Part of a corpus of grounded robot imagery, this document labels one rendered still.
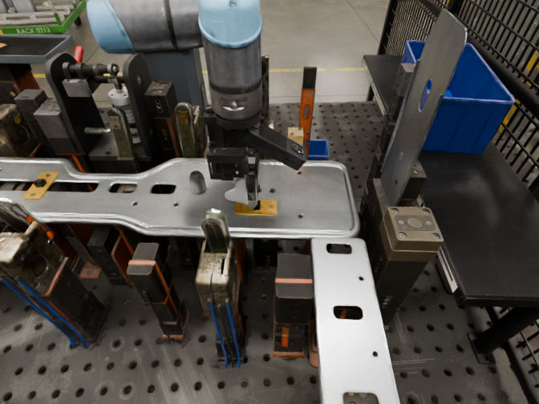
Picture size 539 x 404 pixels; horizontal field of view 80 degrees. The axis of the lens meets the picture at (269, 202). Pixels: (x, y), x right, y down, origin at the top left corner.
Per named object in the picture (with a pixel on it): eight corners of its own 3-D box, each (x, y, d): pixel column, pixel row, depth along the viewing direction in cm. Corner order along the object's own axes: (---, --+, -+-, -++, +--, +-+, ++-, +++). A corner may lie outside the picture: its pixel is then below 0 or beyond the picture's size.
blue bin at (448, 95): (408, 150, 73) (428, 96, 64) (391, 86, 94) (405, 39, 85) (484, 155, 72) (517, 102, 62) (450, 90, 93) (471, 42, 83)
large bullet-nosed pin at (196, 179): (191, 199, 69) (185, 175, 64) (194, 189, 71) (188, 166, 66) (206, 199, 69) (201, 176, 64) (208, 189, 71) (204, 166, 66)
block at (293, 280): (266, 360, 73) (265, 302, 53) (268, 313, 81) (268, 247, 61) (309, 361, 73) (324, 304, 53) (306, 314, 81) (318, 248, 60)
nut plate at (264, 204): (234, 213, 64) (233, 209, 63) (236, 199, 66) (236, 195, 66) (277, 215, 64) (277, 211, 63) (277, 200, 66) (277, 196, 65)
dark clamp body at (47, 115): (86, 226, 101) (16, 119, 73) (103, 196, 110) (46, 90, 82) (119, 228, 100) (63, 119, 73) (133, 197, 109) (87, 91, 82)
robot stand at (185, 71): (167, 121, 141) (140, 21, 113) (214, 119, 142) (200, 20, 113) (158, 150, 127) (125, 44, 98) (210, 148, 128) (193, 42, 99)
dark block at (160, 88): (180, 216, 103) (143, 94, 73) (184, 200, 108) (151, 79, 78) (196, 216, 103) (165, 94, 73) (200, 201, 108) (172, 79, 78)
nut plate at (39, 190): (40, 199, 66) (37, 195, 66) (22, 199, 67) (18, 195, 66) (59, 172, 72) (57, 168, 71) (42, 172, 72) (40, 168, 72)
